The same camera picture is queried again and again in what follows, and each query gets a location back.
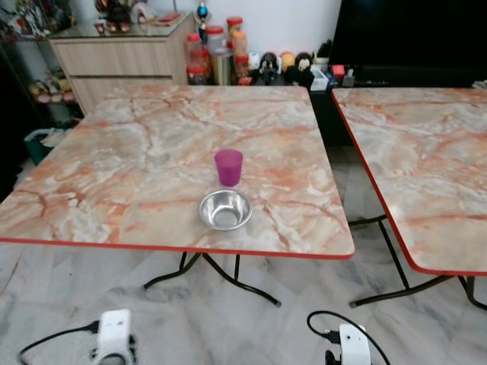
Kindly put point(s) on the purple plastic cup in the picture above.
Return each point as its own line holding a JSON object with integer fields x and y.
{"x": 228, "y": 169}

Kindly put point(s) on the yellow plush toy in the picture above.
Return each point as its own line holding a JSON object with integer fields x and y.
{"x": 288, "y": 61}

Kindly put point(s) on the glass display shelf with toys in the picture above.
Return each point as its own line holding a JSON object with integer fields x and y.
{"x": 34, "y": 84}

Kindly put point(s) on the tall red-lidded plastic jar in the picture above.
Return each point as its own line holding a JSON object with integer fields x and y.
{"x": 196, "y": 59}

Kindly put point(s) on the steel canister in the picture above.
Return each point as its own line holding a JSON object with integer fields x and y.
{"x": 221, "y": 68}

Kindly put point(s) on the marble folding table with bowls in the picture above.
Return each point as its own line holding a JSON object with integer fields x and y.
{"x": 137, "y": 144}

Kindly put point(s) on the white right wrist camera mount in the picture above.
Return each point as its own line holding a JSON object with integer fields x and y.
{"x": 355, "y": 346}

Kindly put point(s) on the green plastic bin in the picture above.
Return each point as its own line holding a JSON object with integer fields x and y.
{"x": 42, "y": 144}

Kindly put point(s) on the black toy figure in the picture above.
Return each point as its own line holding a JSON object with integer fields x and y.
{"x": 268, "y": 68}

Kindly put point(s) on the black plush toy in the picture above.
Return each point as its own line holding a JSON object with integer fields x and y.
{"x": 303, "y": 68}

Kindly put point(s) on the wooden drawer cabinet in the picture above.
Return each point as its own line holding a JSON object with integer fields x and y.
{"x": 114, "y": 57}

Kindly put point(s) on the black television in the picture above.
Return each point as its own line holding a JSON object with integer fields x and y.
{"x": 411, "y": 34}

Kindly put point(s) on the small steel bowl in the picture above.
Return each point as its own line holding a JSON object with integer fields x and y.
{"x": 225, "y": 211}

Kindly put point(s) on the wide red-lidded white jar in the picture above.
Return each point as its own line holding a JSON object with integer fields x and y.
{"x": 215, "y": 38}

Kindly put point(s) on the small white box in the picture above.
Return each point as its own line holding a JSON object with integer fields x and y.
{"x": 319, "y": 78}

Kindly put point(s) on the empty marble folding table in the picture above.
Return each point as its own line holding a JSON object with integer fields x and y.
{"x": 426, "y": 167}

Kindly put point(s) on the small trophy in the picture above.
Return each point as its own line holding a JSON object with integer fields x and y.
{"x": 203, "y": 14}

